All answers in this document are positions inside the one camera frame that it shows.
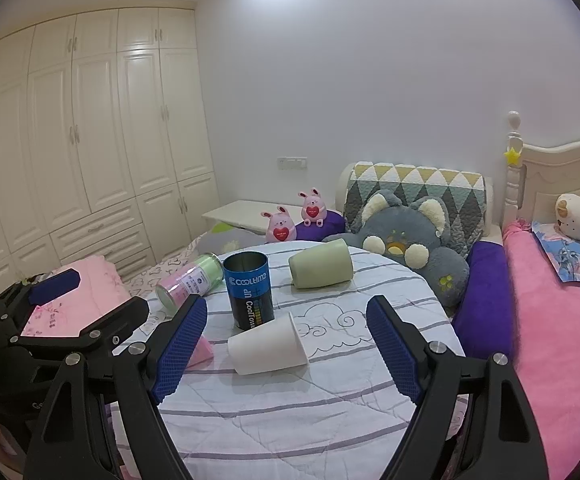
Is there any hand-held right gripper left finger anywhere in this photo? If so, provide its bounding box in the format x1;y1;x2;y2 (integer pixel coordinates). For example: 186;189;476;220
22;296;209;480

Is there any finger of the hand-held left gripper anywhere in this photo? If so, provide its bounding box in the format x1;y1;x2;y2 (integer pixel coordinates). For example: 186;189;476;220
12;296;151;353
17;267;81;311

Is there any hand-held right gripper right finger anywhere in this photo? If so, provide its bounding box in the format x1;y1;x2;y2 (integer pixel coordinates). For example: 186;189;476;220
366;294;551;480

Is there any white cup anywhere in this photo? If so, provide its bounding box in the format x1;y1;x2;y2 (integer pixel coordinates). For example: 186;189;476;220
227;311;309;376

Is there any pink cup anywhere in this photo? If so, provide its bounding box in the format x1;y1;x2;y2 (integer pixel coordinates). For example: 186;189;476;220
185;335;215;372

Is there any green cup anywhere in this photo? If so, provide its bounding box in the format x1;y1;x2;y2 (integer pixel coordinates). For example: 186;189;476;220
288;238;355;289

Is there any pink floral quilt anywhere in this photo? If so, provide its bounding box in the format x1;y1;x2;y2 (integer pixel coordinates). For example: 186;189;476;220
17;255;130;341

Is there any green and pink cylinder bottle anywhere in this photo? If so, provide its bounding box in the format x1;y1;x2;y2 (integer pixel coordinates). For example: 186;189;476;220
156;252;223;317

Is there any blue and black tin can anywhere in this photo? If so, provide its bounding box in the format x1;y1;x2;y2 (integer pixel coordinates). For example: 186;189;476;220
222;250;275;333

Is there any grey cat plush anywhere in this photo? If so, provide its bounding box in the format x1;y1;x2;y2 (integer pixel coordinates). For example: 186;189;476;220
322;191;471;311

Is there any purple cushion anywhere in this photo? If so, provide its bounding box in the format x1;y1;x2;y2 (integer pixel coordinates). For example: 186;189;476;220
452;241;517;361
295;209;347;242

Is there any white striped quilt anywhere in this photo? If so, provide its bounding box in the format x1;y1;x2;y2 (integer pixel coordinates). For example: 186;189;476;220
104;240;471;480

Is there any grey pillow with green dots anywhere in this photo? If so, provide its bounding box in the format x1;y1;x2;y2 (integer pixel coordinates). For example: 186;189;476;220
204;224;263;255

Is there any cream wardrobe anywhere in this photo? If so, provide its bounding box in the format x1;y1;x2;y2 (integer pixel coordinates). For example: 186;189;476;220
0;6;221;306

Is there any white bedside table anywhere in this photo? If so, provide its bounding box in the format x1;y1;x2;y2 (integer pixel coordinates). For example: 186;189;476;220
202;200;291;235

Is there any pink bunny plush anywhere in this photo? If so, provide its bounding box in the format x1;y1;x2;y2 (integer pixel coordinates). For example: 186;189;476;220
297;188;327;228
262;205;295;243

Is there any pink blanket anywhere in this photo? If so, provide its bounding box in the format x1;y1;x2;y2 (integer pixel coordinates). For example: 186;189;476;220
502;220;580;480

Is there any triangle pattern quilted cover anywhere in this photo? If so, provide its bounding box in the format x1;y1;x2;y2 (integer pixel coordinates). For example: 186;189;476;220
344;161;486;246

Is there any blue printed pillow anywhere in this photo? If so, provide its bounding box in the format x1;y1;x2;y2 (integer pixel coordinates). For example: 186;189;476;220
531;219;580;283

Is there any cream bed headboard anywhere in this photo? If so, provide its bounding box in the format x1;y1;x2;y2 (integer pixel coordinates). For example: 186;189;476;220
502;111;580;226

